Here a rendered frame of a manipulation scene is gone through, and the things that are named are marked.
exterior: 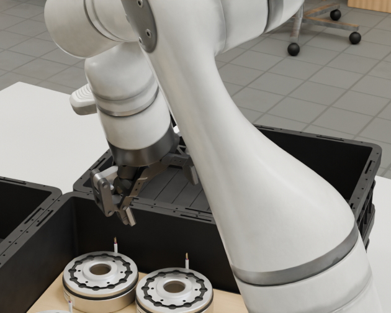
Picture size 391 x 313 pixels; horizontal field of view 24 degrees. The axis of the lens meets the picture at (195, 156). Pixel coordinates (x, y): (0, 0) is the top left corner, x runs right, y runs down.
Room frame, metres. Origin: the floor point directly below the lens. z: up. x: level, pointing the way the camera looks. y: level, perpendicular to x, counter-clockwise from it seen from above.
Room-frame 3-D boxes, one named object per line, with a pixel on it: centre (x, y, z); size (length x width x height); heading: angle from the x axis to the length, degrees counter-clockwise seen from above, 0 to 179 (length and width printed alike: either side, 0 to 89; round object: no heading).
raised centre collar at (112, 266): (1.02, 0.13, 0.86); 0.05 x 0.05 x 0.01
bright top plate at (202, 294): (0.98, 0.03, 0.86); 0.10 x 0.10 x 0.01
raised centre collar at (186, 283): (0.98, 0.03, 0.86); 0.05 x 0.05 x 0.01
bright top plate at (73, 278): (1.02, 0.13, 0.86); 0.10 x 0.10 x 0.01
